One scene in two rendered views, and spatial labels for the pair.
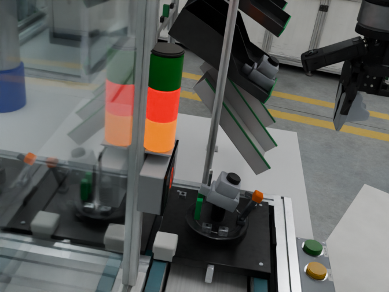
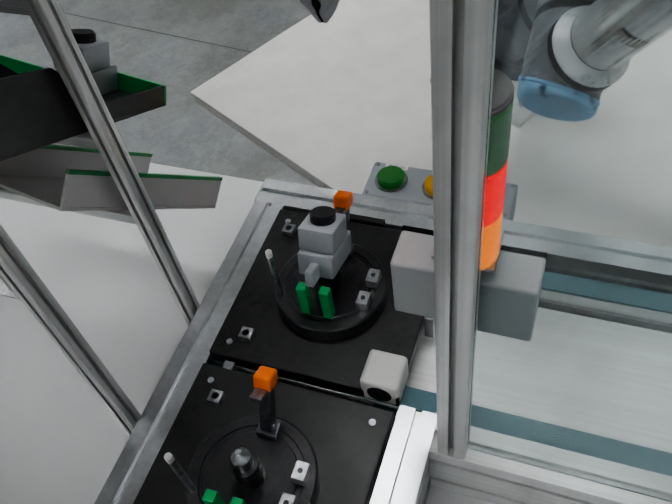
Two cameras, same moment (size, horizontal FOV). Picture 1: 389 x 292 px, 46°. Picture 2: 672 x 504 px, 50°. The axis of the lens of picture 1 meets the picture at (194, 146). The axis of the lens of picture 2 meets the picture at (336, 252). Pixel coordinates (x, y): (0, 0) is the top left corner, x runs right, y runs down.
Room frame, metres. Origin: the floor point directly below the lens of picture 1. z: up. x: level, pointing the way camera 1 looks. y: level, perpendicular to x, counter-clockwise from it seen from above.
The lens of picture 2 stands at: (0.57, 0.41, 1.70)
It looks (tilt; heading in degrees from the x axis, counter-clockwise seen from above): 51 degrees down; 294
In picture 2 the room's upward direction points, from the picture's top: 11 degrees counter-clockwise
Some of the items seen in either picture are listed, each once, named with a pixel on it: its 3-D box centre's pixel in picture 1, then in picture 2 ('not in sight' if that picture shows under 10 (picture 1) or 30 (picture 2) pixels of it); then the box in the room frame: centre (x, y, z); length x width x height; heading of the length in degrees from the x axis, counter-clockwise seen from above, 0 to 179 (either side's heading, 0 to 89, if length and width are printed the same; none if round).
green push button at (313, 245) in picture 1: (312, 248); (391, 179); (0.78, -0.29, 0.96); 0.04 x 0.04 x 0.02
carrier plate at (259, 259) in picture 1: (215, 227); (333, 297); (0.80, -0.07, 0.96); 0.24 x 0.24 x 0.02; 87
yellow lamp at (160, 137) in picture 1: (159, 130); not in sight; (0.62, 0.06, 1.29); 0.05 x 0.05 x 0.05
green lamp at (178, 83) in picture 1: (165, 68); not in sight; (0.62, 0.06, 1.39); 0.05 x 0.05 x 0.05
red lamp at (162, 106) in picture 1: (162, 100); not in sight; (0.62, 0.06, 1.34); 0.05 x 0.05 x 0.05
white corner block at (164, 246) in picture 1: (165, 246); (384, 377); (0.71, 0.03, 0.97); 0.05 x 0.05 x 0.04; 87
